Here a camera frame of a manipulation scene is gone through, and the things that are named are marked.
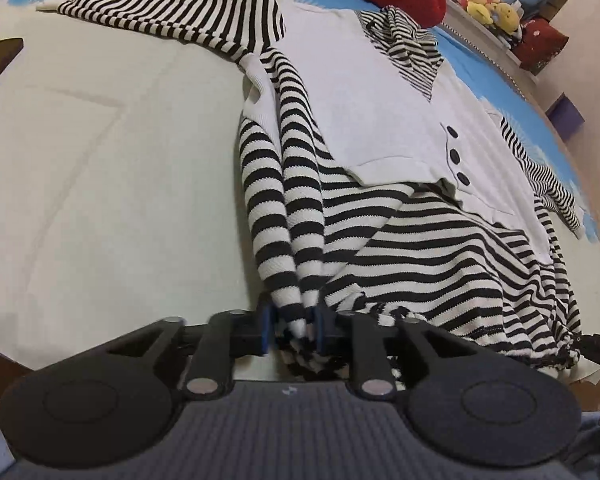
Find black white striped sweater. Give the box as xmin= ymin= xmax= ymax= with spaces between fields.
xmin=35 ymin=0 xmax=588 ymax=392

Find yellow plush toy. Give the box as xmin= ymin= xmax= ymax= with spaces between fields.
xmin=491 ymin=1 xmax=523 ymax=32
xmin=466 ymin=0 xmax=497 ymax=23

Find person's blue jeans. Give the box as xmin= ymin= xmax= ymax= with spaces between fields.
xmin=567 ymin=409 xmax=600 ymax=478

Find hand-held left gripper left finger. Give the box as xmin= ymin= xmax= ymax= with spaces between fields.
xmin=99 ymin=304 xmax=273 ymax=400

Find purple box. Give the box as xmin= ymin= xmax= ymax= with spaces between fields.
xmin=546 ymin=91 xmax=587 ymax=137

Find blue cream patterned bedspread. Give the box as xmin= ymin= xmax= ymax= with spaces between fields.
xmin=0 ymin=0 xmax=600 ymax=411

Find dark red dotted bag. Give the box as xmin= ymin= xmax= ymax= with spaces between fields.
xmin=516 ymin=16 xmax=570 ymax=75

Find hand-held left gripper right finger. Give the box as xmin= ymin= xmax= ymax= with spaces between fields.
xmin=315 ymin=304 xmax=482 ymax=402

